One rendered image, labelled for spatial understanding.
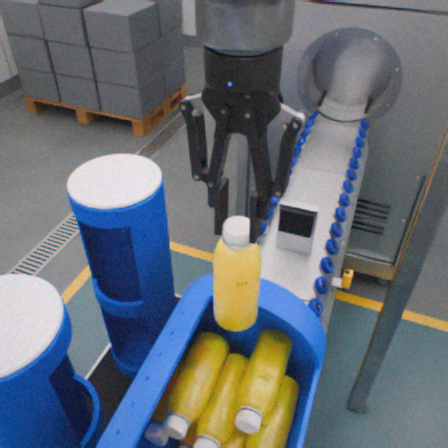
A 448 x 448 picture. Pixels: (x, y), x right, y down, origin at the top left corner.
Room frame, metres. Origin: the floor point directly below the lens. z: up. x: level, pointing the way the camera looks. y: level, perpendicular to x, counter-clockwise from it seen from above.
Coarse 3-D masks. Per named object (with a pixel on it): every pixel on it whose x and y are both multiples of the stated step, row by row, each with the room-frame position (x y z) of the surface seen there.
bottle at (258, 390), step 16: (272, 336) 0.48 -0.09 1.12; (256, 352) 0.45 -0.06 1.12; (272, 352) 0.44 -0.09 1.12; (288, 352) 0.46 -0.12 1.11; (256, 368) 0.41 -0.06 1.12; (272, 368) 0.41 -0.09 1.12; (240, 384) 0.39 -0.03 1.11; (256, 384) 0.38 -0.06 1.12; (272, 384) 0.39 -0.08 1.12; (240, 400) 0.37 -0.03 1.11; (256, 400) 0.36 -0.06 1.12; (272, 400) 0.36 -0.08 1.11
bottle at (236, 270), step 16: (224, 240) 0.42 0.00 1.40; (224, 256) 0.41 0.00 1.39; (240, 256) 0.41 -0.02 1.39; (256, 256) 0.41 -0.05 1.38; (224, 272) 0.40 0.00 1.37; (240, 272) 0.40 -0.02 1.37; (256, 272) 0.41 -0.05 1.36; (224, 288) 0.40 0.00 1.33; (240, 288) 0.40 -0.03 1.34; (256, 288) 0.41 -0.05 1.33; (224, 304) 0.40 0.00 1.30; (240, 304) 0.40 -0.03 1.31; (256, 304) 0.41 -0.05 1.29; (224, 320) 0.40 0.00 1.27; (240, 320) 0.40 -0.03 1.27
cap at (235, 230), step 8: (240, 216) 0.45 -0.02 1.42; (224, 224) 0.43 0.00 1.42; (232, 224) 0.43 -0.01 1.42; (240, 224) 0.43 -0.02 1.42; (248, 224) 0.43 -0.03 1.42; (224, 232) 0.42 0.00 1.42; (232, 232) 0.42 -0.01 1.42; (240, 232) 0.42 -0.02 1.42; (248, 232) 0.42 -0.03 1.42; (232, 240) 0.41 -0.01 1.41; (240, 240) 0.41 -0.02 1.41; (248, 240) 0.42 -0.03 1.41
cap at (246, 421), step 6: (240, 414) 0.34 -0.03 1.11; (246, 414) 0.34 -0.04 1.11; (252, 414) 0.34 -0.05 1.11; (240, 420) 0.33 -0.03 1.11; (246, 420) 0.33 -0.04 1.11; (252, 420) 0.33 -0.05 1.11; (258, 420) 0.33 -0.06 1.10; (240, 426) 0.33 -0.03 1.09; (246, 426) 0.33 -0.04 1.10; (252, 426) 0.32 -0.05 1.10; (258, 426) 0.33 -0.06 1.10; (246, 432) 0.33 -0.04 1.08; (252, 432) 0.32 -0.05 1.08
